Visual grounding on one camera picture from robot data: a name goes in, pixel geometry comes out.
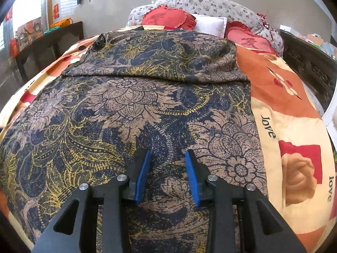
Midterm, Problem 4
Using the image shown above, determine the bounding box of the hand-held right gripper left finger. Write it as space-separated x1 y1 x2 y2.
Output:
33 150 152 253

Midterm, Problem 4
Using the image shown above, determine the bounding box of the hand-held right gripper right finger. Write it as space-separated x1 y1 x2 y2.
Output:
184 150 307 253

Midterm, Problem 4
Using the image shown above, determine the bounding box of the dark floral patterned shirt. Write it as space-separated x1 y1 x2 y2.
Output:
0 28 269 253

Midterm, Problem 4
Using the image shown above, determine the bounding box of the red orange printed blanket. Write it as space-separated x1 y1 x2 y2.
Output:
0 25 337 253

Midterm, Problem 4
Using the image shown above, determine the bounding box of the red heart-shaped pillow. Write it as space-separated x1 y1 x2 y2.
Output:
225 21 278 56
141 5 197 31

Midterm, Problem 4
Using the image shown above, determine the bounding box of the white pillow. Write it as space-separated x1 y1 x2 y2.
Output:
190 13 228 38

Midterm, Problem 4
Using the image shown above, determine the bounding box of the dark wooden side table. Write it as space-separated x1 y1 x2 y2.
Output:
14 21 85 78

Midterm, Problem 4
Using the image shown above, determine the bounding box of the dark carved wooden cabinet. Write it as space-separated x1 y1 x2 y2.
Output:
279 30 337 111

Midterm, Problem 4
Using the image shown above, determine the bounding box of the orange box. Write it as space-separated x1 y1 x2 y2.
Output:
50 17 73 29

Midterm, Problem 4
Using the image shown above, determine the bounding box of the orange printed picture board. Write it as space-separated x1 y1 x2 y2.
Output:
16 18 44 52

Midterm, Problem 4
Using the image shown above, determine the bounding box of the pile of packets and bottles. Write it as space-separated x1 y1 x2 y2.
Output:
279 25 337 57

